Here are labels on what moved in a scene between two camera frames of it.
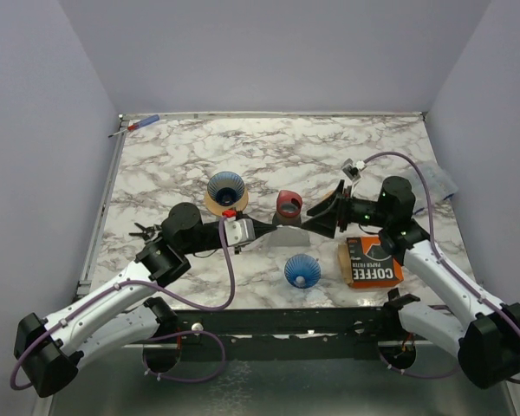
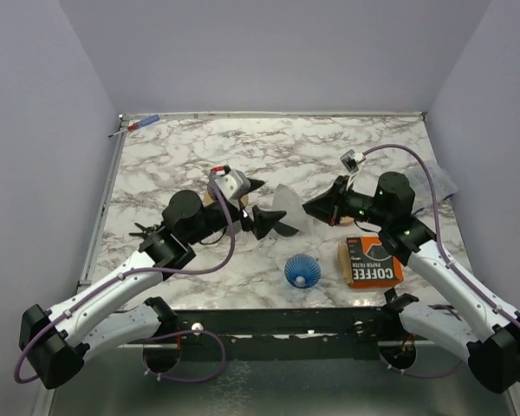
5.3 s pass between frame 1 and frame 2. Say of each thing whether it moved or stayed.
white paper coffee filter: moved
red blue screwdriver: stayed
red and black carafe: moved
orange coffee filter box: stayed
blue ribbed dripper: stayed
